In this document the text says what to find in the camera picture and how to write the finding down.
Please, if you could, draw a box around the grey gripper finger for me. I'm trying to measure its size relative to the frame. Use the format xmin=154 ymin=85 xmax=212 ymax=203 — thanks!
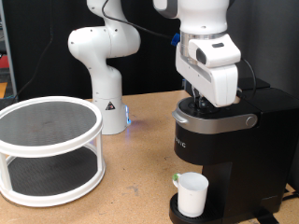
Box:
xmin=191 ymin=85 xmax=201 ymax=106
xmin=198 ymin=95 xmax=210 ymax=110

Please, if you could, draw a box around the thin black hanging cable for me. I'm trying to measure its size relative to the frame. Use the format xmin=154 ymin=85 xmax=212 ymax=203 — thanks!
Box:
xmin=12 ymin=0 xmax=54 ymax=99

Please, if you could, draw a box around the orange background item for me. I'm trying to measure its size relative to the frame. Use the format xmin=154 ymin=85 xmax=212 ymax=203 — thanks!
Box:
xmin=0 ymin=82 xmax=8 ymax=99

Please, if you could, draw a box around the black Keurig coffee machine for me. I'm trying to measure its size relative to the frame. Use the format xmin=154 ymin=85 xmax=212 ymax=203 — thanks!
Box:
xmin=168 ymin=87 xmax=299 ymax=224

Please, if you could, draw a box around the clear water reservoir black lid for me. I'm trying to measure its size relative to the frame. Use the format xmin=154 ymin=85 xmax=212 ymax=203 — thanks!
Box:
xmin=237 ymin=77 xmax=271 ymax=93

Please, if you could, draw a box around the red background item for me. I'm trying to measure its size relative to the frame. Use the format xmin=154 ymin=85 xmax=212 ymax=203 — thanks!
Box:
xmin=0 ymin=55 xmax=9 ymax=70

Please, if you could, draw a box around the black curtain backdrop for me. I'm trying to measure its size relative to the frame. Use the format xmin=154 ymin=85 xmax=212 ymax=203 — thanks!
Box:
xmin=3 ymin=0 xmax=188 ymax=101

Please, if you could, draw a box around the dark grey partition panel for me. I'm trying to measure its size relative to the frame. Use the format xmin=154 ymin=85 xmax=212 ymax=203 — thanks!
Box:
xmin=181 ymin=0 xmax=299 ymax=104

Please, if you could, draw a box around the black machine power cable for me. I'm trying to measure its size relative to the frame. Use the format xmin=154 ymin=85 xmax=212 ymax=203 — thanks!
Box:
xmin=281 ymin=186 xmax=299 ymax=202

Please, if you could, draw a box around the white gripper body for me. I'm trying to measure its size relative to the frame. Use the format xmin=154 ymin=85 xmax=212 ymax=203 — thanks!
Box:
xmin=175 ymin=46 xmax=240 ymax=108

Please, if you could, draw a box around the grey metal frame post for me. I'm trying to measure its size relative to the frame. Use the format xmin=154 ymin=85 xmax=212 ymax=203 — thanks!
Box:
xmin=0 ymin=0 xmax=18 ymax=97

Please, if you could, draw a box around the black camera cable on arm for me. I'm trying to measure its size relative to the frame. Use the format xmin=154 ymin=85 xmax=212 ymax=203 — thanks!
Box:
xmin=101 ymin=0 xmax=258 ymax=101

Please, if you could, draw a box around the white two-tier turntable shelf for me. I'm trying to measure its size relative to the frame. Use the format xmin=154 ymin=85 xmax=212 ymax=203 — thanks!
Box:
xmin=0 ymin=95 xmax=107 ymax=208

